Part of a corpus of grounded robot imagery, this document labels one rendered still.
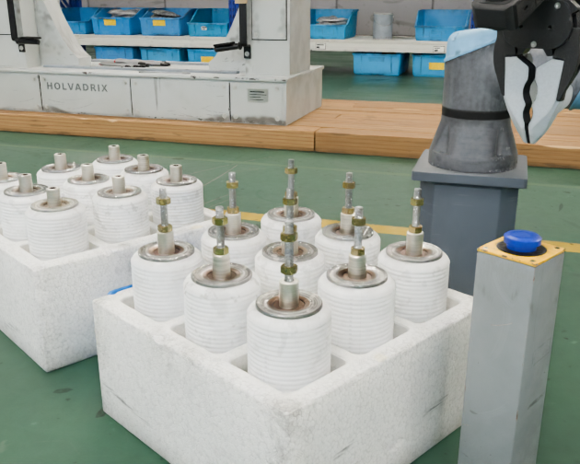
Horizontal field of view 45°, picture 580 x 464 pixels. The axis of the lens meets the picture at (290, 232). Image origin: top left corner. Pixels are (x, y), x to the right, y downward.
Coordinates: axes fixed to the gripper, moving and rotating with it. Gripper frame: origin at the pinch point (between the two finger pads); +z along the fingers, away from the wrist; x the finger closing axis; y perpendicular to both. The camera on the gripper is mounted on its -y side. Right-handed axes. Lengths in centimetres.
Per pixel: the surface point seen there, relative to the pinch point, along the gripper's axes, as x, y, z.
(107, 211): 68, -10, 21
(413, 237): 15.9, 3.8, 16.7
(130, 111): 224, 96, 34
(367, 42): 298, 352, 22
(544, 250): -3.0, 0.9, 12.8
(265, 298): 19.6, -19.8, 18.9
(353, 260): 16.4, -8.0, 16.6
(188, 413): 27, -26, 34
